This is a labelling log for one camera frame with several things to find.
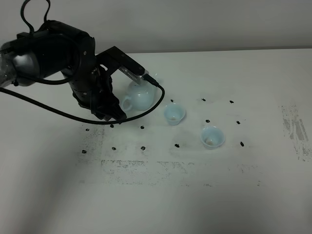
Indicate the pale blue far teacup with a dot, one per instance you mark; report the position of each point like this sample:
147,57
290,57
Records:
174,113

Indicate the pale blue porcelain teapot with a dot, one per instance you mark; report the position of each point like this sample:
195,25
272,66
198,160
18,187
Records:
138,97

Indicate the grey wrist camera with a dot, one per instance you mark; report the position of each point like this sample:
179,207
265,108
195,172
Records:
114,59

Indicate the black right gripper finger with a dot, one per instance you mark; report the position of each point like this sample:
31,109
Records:
110,108

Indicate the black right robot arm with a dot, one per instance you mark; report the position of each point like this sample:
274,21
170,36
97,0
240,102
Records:
58,47

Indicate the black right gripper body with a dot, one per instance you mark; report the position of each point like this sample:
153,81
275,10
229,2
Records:
89,88

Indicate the pale blue teacup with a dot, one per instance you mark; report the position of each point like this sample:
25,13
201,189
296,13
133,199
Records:
212,137
174,113

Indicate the pale blue near teacup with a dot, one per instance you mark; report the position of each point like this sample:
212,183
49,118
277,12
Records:
212,137

